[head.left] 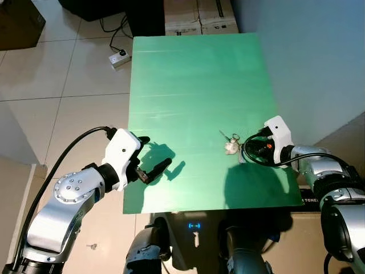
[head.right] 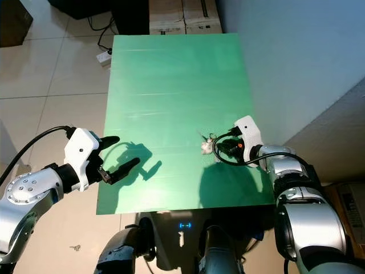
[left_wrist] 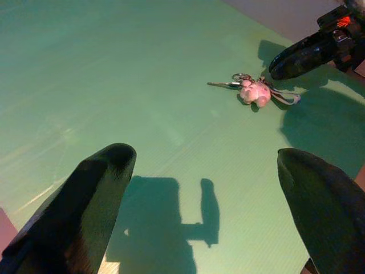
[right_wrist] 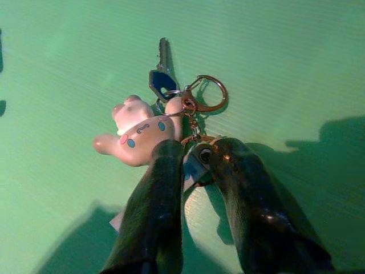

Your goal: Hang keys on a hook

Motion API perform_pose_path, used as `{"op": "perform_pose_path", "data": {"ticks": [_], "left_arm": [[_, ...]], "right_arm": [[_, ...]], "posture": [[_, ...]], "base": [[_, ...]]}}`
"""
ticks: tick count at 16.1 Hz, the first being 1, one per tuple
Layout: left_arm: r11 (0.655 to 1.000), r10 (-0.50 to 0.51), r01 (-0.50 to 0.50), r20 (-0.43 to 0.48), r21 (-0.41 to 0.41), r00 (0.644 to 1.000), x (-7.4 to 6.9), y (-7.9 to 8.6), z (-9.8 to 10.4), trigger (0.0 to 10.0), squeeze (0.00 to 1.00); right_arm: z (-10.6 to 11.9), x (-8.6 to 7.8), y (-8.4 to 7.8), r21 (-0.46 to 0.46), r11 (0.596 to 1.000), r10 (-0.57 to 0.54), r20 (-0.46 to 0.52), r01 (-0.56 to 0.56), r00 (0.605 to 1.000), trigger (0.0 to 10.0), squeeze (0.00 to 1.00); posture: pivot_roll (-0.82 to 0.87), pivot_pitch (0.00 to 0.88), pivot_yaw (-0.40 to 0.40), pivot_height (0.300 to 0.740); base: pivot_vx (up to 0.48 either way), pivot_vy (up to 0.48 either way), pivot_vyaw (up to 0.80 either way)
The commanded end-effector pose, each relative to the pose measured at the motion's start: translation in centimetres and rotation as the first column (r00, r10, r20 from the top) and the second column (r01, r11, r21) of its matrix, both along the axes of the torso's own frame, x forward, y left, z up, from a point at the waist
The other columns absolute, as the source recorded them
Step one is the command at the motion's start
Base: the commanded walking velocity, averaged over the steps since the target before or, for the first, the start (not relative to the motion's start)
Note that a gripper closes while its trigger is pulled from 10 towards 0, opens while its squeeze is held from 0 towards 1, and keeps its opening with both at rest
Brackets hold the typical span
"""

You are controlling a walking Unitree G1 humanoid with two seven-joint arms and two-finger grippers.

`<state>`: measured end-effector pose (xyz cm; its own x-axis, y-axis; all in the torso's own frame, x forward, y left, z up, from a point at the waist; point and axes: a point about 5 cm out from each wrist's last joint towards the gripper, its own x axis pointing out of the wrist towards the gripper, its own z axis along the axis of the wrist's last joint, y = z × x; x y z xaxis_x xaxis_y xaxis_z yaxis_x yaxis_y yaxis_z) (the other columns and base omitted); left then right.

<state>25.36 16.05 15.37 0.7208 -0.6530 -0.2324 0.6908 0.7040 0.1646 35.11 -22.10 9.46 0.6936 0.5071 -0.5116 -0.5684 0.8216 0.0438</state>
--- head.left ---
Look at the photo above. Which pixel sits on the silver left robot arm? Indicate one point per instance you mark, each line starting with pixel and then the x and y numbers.
pixel 60 211

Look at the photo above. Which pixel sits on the printed box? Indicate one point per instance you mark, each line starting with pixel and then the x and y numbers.
pixel 311 201

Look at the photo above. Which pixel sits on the robot right leg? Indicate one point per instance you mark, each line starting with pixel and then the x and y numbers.
pixel 248 254

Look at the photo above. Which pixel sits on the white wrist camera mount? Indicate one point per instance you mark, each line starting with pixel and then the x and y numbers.
pixel 279 137
pixel 121 149

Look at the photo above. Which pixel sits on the white power strip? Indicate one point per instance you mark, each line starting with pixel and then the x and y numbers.
pixel 120 59

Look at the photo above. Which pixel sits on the robot left leg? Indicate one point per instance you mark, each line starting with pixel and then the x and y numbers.
pixel 145 248

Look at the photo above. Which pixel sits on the black furniture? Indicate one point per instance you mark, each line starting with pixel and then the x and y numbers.
pixel 114 11

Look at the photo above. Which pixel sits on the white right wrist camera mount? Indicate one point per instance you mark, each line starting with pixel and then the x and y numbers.
pixel 279 137

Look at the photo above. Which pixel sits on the robot waist with blue light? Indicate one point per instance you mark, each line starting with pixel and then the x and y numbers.
pixel 197 240

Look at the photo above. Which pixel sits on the small metal key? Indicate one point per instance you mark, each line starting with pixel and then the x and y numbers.
pixel 91 246

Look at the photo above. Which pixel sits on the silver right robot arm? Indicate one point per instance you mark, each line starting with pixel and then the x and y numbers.
pixel 339 217

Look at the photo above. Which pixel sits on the green table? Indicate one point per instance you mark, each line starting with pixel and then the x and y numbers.
pixel 199 97

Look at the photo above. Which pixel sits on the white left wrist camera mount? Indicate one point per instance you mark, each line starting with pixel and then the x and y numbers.
pixel 121 149

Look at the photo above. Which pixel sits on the bunch of keys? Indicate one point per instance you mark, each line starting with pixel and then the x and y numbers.
pixel 231 146

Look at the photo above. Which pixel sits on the brown cardboard box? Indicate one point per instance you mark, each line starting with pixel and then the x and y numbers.
pixel 199 17

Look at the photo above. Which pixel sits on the dark brown cabinet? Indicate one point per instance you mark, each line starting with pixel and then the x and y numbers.
pixel 20 23

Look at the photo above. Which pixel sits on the robot leg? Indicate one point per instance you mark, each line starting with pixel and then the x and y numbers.
pixel 145 248
pixel 248 254

